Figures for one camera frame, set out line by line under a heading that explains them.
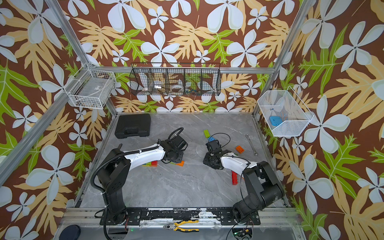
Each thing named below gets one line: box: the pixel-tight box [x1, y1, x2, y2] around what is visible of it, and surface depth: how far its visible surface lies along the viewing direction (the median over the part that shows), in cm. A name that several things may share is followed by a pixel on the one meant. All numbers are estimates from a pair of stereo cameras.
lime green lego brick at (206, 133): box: [203, 129, 211, 139], surface depth 109 cm
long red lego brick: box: [232, 171, 238, 186], surface depth 87 cm
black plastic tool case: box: [114, 113, 151, 139], surface depth 106 cm
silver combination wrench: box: [245, 134, 259, 156], surface depth 103 cm
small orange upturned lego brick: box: [235, 145, 245, 154], surface depth 100 cm
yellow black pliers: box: [163, 219, 200, 233], surface depth 72 cm
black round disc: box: [59, 224, 81, 240], surface depth 70 cm
